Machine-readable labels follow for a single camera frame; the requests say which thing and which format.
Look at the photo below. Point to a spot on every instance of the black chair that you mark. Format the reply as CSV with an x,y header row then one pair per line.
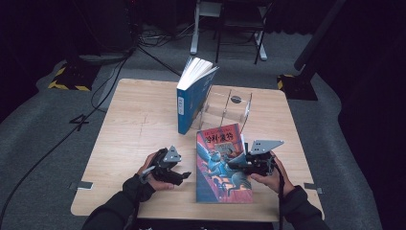
x,y
242,24

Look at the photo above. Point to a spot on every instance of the person's left hand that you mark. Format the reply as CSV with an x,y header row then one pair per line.
x,y
146,167

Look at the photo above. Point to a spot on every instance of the black slanted pole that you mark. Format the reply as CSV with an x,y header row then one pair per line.
x,y
316,38

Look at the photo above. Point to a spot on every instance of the black base with yellow stripes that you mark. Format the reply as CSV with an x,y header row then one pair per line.
x,y
73,76
300,87

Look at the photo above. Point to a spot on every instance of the grey flat stand base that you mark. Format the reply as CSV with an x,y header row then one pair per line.
x,y
102,58

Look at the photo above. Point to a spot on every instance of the red illustrated book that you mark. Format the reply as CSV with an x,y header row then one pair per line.
x,y
220,179

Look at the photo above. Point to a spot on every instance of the clear acrylic book rack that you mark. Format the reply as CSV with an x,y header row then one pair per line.
x,y
230,111

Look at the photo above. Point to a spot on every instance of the round black sticker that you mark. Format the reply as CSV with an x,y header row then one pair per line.
x,y
236,99

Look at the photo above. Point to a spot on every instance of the blue book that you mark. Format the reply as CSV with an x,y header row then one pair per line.
x,y
188,102

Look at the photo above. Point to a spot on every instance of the grey tape strip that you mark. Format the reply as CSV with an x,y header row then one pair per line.
x,y
83,185
312,187

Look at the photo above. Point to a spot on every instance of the person's right hand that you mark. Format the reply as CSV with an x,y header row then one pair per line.
x,y
277,180

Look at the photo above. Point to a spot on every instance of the white desk frame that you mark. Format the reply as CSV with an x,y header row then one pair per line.
x,y
194,32

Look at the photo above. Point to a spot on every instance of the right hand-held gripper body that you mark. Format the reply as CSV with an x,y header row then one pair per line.
x,y
260,163

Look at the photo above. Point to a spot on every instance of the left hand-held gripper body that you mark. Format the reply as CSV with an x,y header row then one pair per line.
x,y
162,169

